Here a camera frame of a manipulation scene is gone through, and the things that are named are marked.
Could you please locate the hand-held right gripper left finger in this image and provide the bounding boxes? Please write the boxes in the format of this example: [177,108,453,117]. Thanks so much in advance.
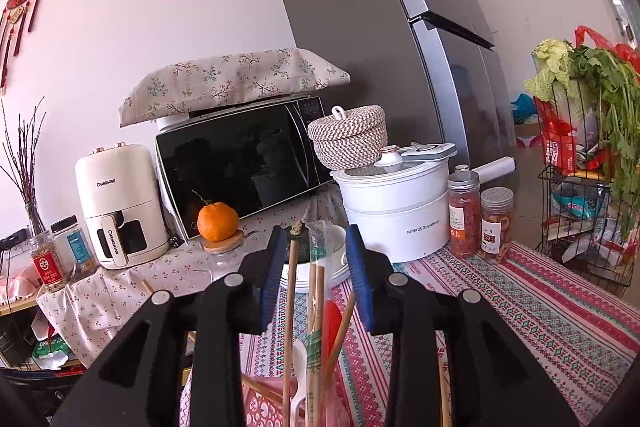
[50,224,290,427]

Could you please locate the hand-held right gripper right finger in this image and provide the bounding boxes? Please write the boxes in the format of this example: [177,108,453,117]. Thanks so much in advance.
[345,224,581,427]

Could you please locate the bundle of wooden chopsticks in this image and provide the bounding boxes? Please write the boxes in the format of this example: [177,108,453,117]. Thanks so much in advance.
[140,239,451,427]

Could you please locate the red plastic spoon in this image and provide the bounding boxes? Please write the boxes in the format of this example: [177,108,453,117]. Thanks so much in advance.
[322,299,346,373]

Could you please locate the green print chopstick pair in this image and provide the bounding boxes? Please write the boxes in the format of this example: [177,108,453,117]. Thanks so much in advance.
[306,221,332,427]

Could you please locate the white plastic spoon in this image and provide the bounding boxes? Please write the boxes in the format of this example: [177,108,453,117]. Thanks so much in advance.
[292,338,312,423]

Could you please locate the pink plastic basket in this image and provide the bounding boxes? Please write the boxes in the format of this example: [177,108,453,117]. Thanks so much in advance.
[241,374,361,427]

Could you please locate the white deep plate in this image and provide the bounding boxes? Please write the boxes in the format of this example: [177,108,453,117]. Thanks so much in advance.
[281,264,351,293]

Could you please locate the white floral bowl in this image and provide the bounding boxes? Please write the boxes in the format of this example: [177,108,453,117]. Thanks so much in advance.
[280,222,351,280]

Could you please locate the dark green kabocha squash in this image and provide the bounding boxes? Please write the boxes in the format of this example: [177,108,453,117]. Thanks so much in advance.
[285,219,326,265]

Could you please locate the glass jar with wooden lid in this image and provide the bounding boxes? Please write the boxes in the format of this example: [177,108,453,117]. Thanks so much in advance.
[202,229,256,293]

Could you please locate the white electric cooking pot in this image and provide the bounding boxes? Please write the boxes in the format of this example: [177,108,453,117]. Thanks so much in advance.
[330,142,458,264]

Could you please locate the large orange with stem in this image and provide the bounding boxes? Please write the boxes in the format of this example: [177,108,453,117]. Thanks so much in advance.
[192,191,241,243]

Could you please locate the black microwave oven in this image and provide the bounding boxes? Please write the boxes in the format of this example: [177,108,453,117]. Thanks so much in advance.
[154,96,341,240]

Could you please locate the tall jar of red snacks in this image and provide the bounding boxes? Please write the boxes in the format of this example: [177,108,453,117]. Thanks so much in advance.
[446,170,482,258]

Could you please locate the short jar of dried slices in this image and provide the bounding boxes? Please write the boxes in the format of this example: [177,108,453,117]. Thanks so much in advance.
[480,187,516,264]

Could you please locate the floral cabinet cloth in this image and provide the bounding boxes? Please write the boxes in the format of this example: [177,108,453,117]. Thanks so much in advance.
[36,187,351,368]

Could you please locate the patterned woven tablecloth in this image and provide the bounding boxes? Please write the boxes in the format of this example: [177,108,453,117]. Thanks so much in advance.
[180,242,640,427]

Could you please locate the cream air fryer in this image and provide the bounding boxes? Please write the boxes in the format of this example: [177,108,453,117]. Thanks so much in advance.
[75,143,171,270]

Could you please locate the white paper roll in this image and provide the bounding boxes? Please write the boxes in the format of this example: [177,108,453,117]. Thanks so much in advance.
[452,157,516,185]

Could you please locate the blue label black lid jar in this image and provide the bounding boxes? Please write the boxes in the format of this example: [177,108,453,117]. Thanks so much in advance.
[50,215,100,283]

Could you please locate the floral pillow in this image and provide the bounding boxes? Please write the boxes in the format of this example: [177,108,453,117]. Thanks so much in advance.
[118,48,351,126]

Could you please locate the red label glass jar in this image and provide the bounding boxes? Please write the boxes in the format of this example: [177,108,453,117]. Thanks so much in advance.
[28,231,68,293]

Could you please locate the teal snack packet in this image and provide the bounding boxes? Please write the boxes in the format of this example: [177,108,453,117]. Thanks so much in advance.
[552,192,601,220]

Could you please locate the grey refrigerator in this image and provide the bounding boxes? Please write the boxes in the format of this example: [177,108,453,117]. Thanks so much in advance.
[260,0,518,202]

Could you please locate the green white tissue pack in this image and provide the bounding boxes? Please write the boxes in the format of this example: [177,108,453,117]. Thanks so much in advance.
[32,332,76,370]

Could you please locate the blue plastic bag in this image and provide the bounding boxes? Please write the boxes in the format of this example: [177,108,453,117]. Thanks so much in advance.
[510,93,538,125]

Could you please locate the red snack packets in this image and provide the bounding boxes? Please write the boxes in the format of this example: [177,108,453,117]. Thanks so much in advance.
[535,97,581,175]

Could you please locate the clear glass vase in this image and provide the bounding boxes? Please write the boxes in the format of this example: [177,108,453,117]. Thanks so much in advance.
[22,202,48,240]

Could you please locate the pink cloth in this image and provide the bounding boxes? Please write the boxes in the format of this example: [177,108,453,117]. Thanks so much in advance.
[0,269,43,305]

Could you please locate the wooden shelf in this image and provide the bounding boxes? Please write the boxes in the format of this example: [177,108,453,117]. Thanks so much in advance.
[0,292,56,373]

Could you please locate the black power strip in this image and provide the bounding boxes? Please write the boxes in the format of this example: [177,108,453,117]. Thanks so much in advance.
[0,228,28,253]

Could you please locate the dry bare branches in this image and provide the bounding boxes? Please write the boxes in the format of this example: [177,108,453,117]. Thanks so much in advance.
[0,97,48,218]

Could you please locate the napa cabbage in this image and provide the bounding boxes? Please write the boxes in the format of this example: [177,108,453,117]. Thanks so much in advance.
[524,38,576,102]

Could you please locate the bunch of leafy green celery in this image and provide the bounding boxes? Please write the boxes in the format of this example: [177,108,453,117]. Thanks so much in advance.
[570,44,640,238]

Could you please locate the red plastic bag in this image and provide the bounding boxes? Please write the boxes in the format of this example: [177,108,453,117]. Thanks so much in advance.
[575,25,640,72]

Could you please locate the woven rope basket with lid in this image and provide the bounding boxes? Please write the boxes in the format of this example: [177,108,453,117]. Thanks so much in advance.
[307,105,390,170]

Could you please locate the black wire rack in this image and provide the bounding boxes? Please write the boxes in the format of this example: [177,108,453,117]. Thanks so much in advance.
[537,77,640,300]

